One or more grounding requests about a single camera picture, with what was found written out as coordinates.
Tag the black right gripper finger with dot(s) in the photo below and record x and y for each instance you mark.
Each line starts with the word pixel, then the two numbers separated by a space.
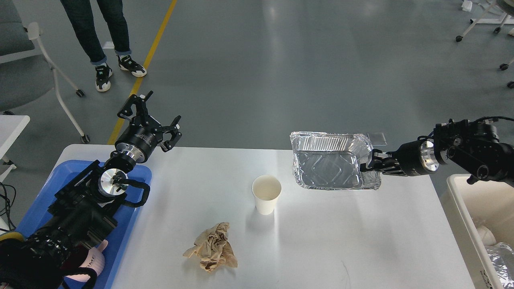
pixel 379 155
pixel 384 167

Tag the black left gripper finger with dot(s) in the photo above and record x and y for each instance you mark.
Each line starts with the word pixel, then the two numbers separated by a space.
pixel 168 136
pixel 135 111

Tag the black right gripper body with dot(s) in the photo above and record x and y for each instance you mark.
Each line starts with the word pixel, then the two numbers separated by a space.
pixel 417 158

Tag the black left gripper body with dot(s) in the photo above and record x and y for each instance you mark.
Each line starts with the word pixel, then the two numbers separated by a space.
pixel 139 142

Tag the aluminium foil tray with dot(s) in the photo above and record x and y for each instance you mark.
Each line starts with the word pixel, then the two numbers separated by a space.
pixel 327 161

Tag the white paper cup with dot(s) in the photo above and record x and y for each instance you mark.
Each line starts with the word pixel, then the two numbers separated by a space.
pixel 266 190

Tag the brown paper napkin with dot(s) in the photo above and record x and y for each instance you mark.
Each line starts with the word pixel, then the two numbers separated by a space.
pixel 213 248

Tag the pink ribbed mug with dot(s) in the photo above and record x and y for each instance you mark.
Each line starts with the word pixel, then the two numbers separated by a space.
pixel 88 258

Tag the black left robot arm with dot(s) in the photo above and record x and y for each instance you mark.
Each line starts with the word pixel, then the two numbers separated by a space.
pixel 83 212

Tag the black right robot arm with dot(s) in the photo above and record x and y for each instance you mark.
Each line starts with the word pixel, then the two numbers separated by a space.
pixel 472 145

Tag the white bin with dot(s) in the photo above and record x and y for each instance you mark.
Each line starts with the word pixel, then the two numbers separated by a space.
pixel 485 203

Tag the white cup in bin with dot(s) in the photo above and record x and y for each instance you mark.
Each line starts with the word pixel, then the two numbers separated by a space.
pixel 486 236

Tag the grey office chair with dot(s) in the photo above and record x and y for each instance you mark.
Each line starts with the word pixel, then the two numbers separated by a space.
pixel 27 71

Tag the crumpled foil in bin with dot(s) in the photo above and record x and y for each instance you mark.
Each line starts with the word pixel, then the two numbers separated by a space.
pixel 502 258

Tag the white side table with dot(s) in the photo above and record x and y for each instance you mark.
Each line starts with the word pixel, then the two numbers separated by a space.
pixel 11 126

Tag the teal ceramic mug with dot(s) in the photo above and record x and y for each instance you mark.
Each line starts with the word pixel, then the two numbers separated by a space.
pixel 13 235

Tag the white chair base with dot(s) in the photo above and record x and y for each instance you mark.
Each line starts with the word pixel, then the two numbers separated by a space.
pixel 505 17

